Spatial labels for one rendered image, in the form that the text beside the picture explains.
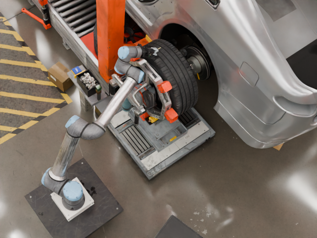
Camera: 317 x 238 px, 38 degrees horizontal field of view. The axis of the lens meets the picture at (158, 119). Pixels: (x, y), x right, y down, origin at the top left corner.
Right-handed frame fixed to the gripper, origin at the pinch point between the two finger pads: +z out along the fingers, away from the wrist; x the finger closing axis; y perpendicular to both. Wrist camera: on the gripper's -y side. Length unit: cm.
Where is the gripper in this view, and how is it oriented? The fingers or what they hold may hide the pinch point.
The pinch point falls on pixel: (156, 50)
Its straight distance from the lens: 367.3
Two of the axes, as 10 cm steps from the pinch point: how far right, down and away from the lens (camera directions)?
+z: 7.4, -1.2, 6.7
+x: 3.0, -8.2, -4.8
